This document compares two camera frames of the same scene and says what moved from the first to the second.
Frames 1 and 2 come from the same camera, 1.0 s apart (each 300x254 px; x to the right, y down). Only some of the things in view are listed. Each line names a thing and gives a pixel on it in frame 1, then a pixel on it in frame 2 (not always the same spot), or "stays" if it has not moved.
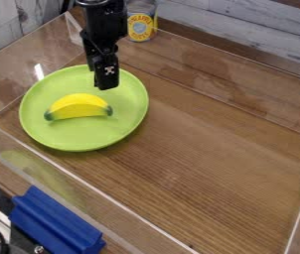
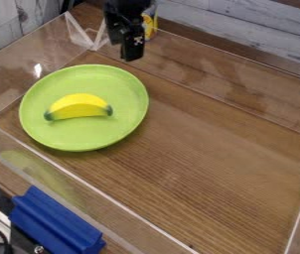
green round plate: [90, 131] stays
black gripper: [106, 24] → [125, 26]
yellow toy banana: [78, 105] stays
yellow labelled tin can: [142, 20] stays
